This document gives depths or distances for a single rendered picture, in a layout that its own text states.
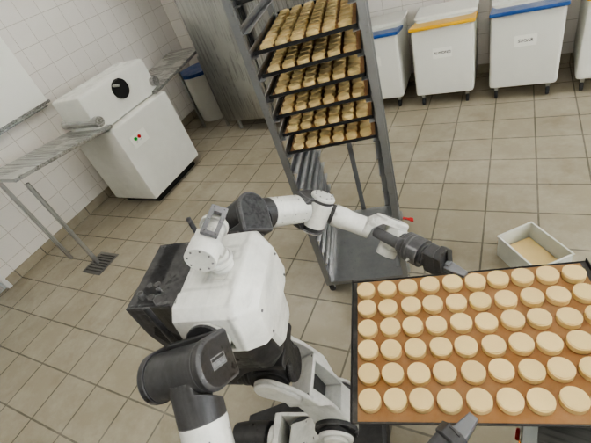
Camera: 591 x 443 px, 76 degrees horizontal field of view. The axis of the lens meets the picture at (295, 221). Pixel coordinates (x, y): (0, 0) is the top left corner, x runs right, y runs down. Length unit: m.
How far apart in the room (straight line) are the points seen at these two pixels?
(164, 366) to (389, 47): 3.62
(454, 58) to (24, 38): 3.96
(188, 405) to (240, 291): 0.23
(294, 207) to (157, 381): 0.59
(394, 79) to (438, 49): 0.48
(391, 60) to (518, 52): 1.06
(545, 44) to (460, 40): 0.65
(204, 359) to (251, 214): 0.41
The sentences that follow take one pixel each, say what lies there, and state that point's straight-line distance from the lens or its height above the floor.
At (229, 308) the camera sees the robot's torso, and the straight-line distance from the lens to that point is 0.78.
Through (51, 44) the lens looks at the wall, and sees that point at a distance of 4.79.
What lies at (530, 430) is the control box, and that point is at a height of 0.84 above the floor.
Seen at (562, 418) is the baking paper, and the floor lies 1.00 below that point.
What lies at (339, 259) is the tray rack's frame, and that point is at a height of 0.15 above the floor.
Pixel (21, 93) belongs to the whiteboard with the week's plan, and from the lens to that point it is 4.51.
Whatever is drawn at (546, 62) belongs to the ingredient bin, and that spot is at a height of 0.31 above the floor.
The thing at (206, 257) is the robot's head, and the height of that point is 1.42.
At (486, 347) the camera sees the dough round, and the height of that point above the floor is 1.02.
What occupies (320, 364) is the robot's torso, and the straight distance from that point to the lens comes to 1.25.
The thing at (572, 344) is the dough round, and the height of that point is 1.02.
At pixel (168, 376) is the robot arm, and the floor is 1.33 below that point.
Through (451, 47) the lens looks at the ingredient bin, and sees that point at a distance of 3.93.
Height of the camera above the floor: 1.88
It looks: 38 degrees down
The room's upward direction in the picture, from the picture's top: 21 degrees counter-clockwise
